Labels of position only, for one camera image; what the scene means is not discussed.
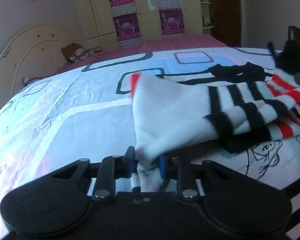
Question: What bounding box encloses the white spotted pillow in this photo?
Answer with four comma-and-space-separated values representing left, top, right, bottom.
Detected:
21, 76, 49, 88

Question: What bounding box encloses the cream bed headboard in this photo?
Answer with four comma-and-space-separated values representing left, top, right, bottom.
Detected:
0, 24, 79, 110

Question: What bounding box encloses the dark wooden chair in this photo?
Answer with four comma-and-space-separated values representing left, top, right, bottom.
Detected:
288, 25, 300, 45

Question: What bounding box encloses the lower right purple poster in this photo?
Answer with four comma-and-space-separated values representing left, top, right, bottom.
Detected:
159, 8, 185, 36

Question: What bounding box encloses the orange patterned cushion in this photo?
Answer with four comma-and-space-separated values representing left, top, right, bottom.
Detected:
61, 42, 92, 63

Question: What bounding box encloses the striped knit children's sweater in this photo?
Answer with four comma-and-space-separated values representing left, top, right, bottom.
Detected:
129, 39, 300, 235

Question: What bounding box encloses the cream wardrobe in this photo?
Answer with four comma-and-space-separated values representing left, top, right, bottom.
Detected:
74, 0, 203, 50

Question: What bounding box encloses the lower left purple poster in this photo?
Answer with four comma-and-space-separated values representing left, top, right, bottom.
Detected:
113, 13, 142, 48

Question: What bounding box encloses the corner shelf unit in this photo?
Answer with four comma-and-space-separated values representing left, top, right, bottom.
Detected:
200, 0, 214, 35

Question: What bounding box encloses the pink bed sheet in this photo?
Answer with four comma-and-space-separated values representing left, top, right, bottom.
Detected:
56, 34, 227, 74

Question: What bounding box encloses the dark wooden door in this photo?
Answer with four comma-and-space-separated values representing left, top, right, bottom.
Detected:
209, 0, 242, 47

